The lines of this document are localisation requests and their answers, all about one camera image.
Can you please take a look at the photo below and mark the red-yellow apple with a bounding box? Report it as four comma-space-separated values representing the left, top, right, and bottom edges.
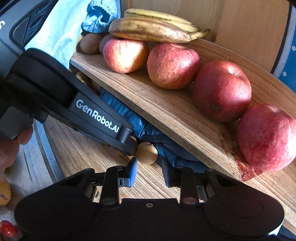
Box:
147, 43, 200, 90
103, 38, 150, 73

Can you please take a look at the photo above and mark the top yellow banana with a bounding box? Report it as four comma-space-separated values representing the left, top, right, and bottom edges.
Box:
124, 8, 200, 33

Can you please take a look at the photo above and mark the left brown kiwi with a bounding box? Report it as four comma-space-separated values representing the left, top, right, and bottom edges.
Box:
79, 33, 103, 54

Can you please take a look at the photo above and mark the crumpled blue plastic bag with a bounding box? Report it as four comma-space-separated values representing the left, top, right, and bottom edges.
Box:
81, 0, 121, 34

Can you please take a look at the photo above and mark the wooden desk shelf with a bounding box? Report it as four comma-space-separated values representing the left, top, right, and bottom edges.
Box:
70, 40, 295, 232

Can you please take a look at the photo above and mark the lower spotted banana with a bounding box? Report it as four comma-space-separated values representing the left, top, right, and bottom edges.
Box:
109, 18, 211, 44

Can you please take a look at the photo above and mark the right brown kiwi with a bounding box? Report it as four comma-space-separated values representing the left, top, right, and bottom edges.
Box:
99, 34, 113, 54

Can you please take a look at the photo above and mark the dark blue cloth under shelf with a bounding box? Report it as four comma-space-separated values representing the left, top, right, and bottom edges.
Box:
100, 89, 208, 173

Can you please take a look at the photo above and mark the front yellow spotted pear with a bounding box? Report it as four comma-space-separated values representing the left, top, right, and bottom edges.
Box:
135, 142, 158, 165

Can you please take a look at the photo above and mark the pine wood cabinet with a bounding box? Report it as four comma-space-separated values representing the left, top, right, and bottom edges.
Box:
120, 1, 292, 71

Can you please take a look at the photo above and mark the rightmost red apple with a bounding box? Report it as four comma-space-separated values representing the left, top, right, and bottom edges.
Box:
237, 104, 295, 171

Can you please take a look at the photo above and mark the person's left hand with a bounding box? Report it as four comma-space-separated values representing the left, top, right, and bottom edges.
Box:
0, 126, 33, 175

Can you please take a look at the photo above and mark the banana under shelf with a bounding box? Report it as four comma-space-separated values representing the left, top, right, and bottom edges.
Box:
75, 71, 92, 87

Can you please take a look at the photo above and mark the yellow lemon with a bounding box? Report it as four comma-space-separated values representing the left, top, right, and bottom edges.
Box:
0, 175, 11, 206

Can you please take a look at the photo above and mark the leftmost red-yellow apple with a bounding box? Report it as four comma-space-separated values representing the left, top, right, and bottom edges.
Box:
103, 38, 150, 73

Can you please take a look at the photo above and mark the brown kiwi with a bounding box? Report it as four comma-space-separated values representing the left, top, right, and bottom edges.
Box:
79, 33, 103, 54
99, 34, 113, 54

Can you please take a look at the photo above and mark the light blue cloth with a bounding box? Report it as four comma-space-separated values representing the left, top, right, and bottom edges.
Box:
25, 1, 90, 68

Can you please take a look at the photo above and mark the metal baking tray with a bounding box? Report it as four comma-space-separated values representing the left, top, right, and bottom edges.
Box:
1, 121, 65, 224

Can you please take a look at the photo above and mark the blue starry fabric wardrobe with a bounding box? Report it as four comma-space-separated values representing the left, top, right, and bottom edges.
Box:
271, 4, 295, 92

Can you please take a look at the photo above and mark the red tomato pair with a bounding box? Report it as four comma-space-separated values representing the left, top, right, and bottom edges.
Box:
0, 220, 16, 238

